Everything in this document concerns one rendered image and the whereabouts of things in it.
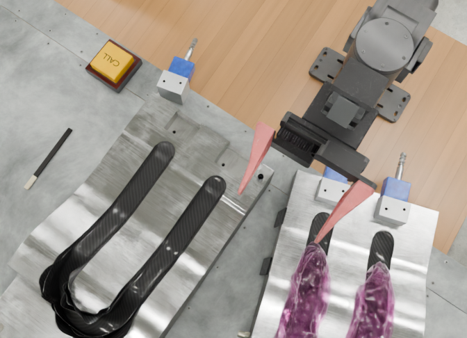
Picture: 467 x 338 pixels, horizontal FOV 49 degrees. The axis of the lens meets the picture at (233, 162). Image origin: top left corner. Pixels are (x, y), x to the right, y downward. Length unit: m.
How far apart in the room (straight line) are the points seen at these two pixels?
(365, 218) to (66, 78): 0.63
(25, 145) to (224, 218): 0.42
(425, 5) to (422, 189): 0.47
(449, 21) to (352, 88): 1.72
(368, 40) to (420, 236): 0.51
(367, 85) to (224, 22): 0.64
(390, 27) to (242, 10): 0.61
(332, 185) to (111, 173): 0.38
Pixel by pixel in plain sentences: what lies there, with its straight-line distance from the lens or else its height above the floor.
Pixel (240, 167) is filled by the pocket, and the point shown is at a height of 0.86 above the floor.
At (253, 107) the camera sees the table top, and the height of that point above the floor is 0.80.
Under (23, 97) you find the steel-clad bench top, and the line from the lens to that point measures 1.10.
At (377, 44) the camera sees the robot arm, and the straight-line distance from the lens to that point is 0.53.
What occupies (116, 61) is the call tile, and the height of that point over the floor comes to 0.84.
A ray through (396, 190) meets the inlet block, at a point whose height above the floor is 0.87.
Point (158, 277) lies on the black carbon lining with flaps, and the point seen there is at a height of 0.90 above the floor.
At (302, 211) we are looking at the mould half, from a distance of 0.92.
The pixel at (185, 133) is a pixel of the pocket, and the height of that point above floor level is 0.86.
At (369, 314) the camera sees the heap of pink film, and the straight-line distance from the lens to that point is 0.86.
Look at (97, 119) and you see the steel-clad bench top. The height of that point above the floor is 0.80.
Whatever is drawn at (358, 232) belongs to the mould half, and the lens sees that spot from 0.93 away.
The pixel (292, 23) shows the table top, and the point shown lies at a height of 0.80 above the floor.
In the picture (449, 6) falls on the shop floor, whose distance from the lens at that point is 2.23.
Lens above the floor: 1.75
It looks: 75 degrees down
